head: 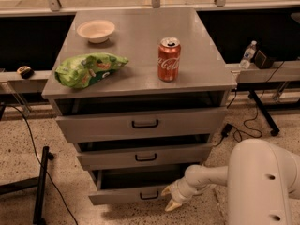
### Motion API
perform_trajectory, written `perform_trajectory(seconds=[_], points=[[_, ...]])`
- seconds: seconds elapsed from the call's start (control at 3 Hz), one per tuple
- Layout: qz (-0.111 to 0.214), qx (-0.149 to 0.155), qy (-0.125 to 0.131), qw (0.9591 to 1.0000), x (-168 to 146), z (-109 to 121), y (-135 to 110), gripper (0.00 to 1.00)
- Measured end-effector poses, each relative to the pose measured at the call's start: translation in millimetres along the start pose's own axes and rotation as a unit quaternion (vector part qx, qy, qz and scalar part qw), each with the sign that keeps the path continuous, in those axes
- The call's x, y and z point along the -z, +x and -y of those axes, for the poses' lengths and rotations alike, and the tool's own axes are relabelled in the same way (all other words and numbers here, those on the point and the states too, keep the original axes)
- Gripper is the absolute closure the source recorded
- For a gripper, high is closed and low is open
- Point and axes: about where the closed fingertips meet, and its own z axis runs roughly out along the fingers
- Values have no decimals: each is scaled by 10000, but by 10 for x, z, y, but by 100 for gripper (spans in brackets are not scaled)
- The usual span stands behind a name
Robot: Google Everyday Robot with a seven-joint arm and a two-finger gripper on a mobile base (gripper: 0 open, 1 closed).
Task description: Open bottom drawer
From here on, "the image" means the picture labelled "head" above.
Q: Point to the green chip bag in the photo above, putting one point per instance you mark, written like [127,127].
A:
[84,70]

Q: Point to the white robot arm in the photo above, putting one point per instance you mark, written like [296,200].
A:
[260,179]

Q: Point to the grey drawer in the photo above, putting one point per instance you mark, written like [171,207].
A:
[139,125]
[144,156]
[139,184]

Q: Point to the red cola can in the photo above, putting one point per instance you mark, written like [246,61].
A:
[169,51]

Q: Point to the black stand leg right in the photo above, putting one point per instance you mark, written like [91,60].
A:
[274,128]

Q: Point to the grey bottom drawer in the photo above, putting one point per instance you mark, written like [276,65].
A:
[139,184]

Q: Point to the grey drawer cabinet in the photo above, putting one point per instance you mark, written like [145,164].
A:
[203,81]

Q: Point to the clear water bottle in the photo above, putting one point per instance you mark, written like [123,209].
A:
[248,55]

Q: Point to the black and yellow tape measure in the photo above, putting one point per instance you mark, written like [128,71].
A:
[25,72]

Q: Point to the black stand base left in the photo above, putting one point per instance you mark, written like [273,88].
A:
[35,182]

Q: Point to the black power adapter with cable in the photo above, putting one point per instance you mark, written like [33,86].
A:
[237,134]

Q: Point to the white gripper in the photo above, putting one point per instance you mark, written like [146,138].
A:
[178,192]

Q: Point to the small black box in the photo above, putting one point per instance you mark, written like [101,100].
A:
[262,60]

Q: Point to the grey top drawer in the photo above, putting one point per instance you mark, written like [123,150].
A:
[139,125]

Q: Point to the grey middle drawer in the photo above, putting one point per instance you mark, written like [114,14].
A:
[144,156]

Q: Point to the white paper bowl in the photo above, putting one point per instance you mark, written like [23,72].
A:
[96,31]

